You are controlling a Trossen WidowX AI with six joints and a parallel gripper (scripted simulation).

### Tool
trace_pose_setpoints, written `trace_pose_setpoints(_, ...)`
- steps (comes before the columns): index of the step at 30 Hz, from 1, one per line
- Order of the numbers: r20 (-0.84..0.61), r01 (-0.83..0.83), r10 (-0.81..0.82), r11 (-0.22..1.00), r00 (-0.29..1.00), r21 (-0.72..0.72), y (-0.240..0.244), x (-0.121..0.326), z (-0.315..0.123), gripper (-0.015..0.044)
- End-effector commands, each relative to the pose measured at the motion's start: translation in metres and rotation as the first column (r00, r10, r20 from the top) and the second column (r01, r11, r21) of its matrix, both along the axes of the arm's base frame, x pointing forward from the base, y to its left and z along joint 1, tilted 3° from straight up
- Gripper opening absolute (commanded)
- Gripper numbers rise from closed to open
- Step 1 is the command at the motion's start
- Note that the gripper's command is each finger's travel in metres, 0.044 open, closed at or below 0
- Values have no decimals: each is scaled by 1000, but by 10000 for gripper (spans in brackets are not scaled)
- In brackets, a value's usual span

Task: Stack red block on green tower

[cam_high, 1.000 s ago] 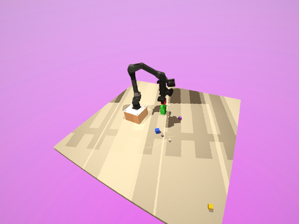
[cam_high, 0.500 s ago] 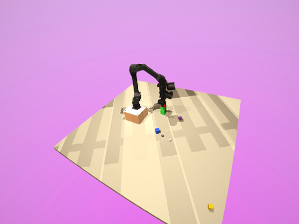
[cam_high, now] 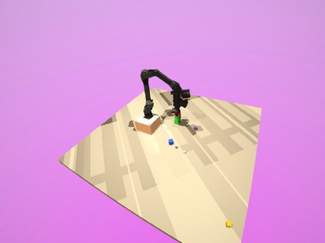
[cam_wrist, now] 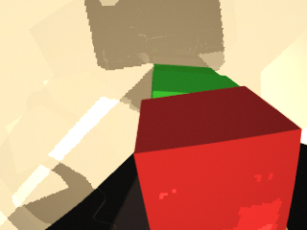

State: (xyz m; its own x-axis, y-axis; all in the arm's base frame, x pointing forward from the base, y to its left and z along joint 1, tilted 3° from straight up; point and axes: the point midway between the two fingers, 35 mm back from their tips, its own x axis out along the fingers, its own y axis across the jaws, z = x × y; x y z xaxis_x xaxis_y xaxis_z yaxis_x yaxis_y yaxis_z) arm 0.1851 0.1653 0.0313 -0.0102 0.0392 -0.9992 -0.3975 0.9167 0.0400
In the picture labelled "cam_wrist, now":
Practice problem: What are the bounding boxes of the green block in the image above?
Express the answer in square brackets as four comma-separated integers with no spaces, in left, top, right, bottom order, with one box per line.
[153,64,219,74]
[151,70,239,100]

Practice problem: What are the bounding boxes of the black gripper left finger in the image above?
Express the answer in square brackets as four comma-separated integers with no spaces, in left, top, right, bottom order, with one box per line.
[46,153,151,230]

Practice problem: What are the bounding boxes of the red block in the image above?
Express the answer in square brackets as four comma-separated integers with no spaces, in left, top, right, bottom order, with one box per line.
[134,85,302,230]

